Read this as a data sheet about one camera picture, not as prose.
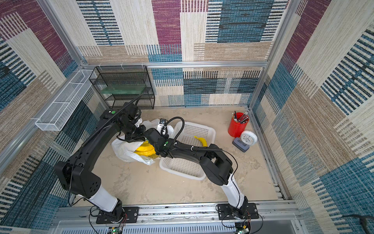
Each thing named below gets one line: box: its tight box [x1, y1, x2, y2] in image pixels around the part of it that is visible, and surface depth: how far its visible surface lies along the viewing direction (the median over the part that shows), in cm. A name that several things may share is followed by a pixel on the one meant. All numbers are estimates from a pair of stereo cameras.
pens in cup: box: [231, 110, 250, 124], surface depth 98 cm
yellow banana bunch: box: [193, 135, 208, 147], surface depth 100 cm
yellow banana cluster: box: [133, 140, 160, 158], surface depth 83 cm
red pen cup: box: [227, 112, 250, 138], surface depth 99 cm
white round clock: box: [240, 130, 258, 146], surface depth 98 cm
